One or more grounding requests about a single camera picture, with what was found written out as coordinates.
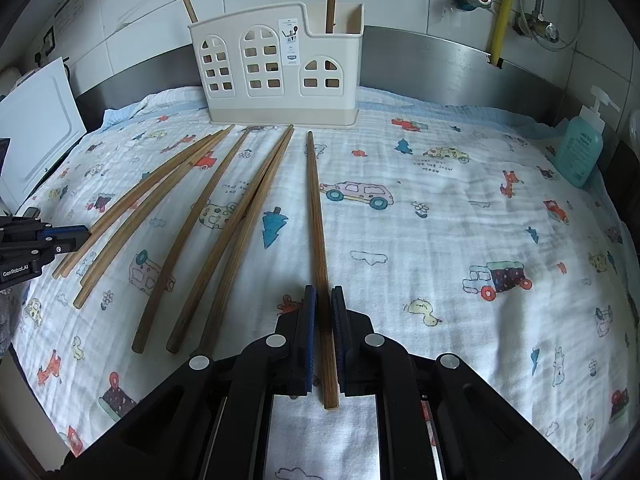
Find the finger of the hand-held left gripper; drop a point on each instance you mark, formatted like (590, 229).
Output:
(65, 232)
(60, 248)

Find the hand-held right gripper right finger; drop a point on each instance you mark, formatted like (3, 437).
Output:
(337, 340)

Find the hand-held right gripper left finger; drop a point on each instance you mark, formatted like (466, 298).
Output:
(310, 340)

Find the single long wooden chopstick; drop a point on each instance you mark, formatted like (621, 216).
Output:
(315, 210)

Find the set of wooden chopsticks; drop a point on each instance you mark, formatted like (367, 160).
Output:
(247, 210)

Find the cream plastic utensil holder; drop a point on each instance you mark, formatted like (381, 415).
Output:
(280, 95)

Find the grey crumpled cloth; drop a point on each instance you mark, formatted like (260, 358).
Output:
(7, 320)

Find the white appliance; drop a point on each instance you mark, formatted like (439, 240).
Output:
(40, 125)

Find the printed white blanket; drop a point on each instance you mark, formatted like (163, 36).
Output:
(425, 240)

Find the teal pump soap bottle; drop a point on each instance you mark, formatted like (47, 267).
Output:
(580, 150)

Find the plain metal valve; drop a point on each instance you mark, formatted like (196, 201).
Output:
(545, 27)

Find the wall socket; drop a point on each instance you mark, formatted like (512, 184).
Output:
(46, 42)

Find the white wall label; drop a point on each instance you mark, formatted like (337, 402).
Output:
(67, 10)

